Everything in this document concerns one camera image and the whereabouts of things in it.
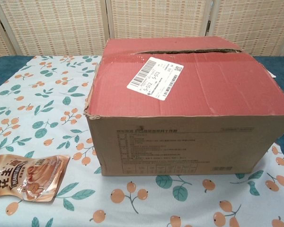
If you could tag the white shipping label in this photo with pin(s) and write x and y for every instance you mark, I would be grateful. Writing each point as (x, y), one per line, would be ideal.
(156, 78)

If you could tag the brown and red cardboard box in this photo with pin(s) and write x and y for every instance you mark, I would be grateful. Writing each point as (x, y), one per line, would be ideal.
(180, 142)

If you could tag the woven bamboo folding screen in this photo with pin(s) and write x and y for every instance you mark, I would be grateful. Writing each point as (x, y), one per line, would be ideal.
(61, 23)

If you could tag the floral white tablecloth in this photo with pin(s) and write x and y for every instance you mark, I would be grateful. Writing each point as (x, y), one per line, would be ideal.
(49, 106)

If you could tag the orange peanut butter pouch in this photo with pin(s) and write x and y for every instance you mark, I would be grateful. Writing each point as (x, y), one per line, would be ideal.
(30, 177)

